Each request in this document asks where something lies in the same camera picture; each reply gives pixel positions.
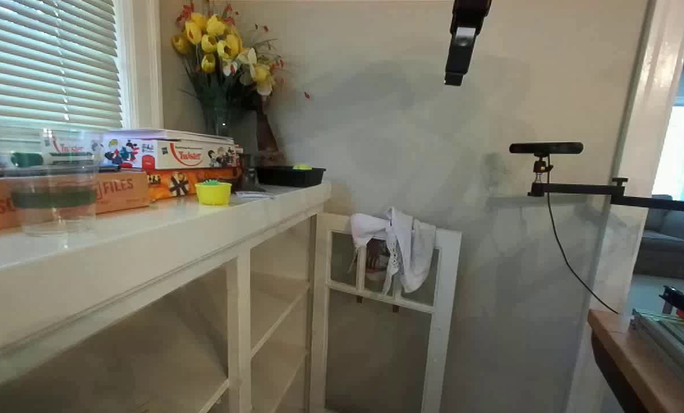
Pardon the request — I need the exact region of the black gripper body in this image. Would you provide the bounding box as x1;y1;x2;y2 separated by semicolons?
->
446;0;496;58

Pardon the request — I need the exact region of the brown decorative object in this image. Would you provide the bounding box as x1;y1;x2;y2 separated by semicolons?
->
252;102;286;167

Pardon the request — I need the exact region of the white cloth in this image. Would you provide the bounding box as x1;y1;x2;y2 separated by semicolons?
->
347;205;440;299

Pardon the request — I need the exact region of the black rectangular tray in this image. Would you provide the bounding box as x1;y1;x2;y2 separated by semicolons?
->
255;164;327;190

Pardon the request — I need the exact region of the small black figurine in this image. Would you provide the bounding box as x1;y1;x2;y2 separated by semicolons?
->
235;151;266;196

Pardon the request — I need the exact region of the yellow and white flower bouquet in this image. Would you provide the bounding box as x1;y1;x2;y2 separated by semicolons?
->
170;0;314;107

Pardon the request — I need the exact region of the clear glass vase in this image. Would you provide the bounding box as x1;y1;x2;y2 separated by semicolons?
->
197;89;241;141

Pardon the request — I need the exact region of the small yellow cup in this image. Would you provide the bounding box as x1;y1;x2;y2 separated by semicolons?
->
192;179;235;209

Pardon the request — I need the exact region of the gray sofa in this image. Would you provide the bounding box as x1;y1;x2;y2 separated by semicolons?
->
632;185;684;284

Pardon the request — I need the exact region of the orange board game box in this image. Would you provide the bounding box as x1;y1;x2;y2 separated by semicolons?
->
142;165;246;205

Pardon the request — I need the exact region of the white board game box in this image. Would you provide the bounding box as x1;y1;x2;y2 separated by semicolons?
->
97;126;246;172

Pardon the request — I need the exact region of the red and black tool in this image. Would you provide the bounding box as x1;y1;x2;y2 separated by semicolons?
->
656;284;684;323

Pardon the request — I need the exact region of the white shelf cabinet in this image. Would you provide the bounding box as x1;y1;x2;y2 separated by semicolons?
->
0;182;336;413

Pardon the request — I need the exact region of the gray flat tray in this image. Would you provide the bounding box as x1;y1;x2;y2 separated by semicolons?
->
629;307;684;398

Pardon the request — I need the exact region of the wooden table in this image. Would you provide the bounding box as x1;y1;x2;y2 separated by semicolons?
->
585;307;684;413

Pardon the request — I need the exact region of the brown cardboard box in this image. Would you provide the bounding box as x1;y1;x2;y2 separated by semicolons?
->
0;167;154;237

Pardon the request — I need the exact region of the clear plastic cup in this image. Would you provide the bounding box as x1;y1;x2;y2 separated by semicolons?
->
45;126;104;226
0;123;60;237

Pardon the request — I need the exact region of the white window blind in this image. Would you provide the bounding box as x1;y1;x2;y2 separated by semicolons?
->
0;0;124;167

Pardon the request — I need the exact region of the black stereo camera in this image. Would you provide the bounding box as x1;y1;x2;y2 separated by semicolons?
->
507;141;588;158

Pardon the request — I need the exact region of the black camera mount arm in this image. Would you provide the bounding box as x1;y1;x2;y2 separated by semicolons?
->
526;155;684;217

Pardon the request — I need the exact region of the black camera cable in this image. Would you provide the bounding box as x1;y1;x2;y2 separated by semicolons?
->
544;190;622;318

